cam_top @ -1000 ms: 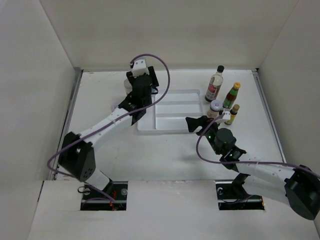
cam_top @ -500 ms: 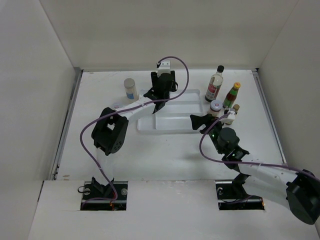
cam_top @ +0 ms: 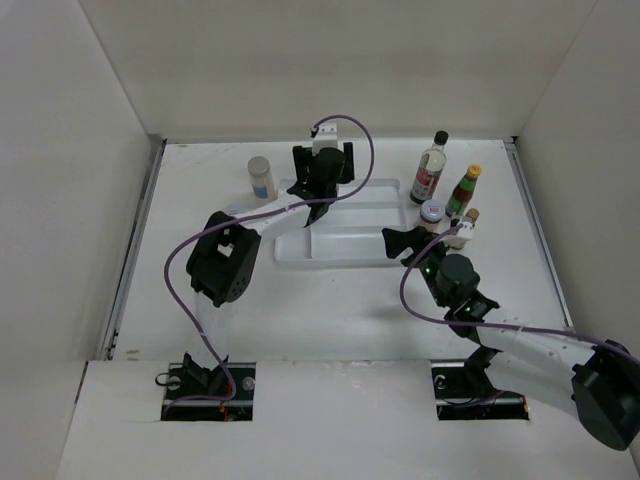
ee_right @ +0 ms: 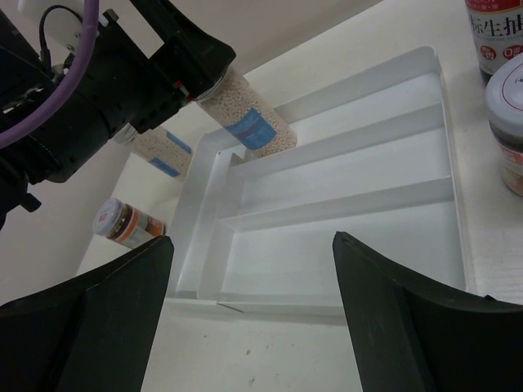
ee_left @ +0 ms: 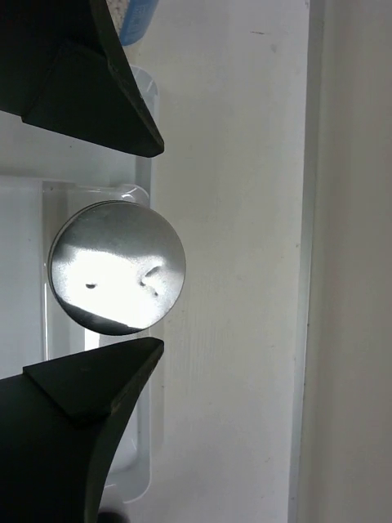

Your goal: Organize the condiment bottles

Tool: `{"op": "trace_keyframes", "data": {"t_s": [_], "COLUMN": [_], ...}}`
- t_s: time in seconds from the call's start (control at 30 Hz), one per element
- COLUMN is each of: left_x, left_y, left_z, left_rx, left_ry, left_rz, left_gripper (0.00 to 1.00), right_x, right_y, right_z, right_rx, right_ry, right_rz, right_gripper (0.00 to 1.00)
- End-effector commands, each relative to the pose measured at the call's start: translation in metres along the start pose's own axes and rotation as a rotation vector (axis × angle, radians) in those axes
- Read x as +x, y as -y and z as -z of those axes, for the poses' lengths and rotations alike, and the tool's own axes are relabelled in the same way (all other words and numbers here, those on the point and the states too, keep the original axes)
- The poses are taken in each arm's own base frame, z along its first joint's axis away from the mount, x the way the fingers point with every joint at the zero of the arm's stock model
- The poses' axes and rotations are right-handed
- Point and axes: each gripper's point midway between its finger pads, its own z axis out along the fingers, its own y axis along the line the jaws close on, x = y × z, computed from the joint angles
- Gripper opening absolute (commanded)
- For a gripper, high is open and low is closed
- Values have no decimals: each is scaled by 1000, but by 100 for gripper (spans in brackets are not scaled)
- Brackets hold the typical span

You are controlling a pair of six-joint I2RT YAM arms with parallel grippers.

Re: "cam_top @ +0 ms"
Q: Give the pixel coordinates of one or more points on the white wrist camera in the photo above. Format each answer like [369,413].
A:
[324,136]
[463,235]

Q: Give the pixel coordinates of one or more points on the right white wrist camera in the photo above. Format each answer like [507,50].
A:
[463,235]

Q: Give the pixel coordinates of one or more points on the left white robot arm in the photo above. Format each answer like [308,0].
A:
[221,264]

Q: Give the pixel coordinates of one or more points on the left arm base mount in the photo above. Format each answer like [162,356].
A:
[192,393]

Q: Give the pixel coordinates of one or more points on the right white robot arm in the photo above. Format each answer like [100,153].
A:
[594,381]

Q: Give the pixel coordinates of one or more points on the tall dark soy sauce bottle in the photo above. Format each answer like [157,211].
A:
[431,166]

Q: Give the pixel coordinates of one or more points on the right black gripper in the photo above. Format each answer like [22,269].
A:
[396,241]

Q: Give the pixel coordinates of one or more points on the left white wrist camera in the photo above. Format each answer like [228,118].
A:
[324,136]

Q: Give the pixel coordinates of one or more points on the red cap chili sauce bottle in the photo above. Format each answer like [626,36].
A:
[463,192]

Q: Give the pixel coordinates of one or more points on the blue label spice jar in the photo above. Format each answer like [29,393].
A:
[262,183]

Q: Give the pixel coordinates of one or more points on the small yellow label bottle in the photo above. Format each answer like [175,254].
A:
[472,214]

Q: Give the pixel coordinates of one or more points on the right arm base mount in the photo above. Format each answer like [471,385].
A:
[463,391]

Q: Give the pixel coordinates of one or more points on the white divided organizer tray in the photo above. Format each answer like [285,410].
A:
[350,234]

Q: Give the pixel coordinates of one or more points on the red lid pink jar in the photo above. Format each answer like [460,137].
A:
[431,214]

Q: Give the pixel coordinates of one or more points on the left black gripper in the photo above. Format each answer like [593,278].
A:
[304,160]

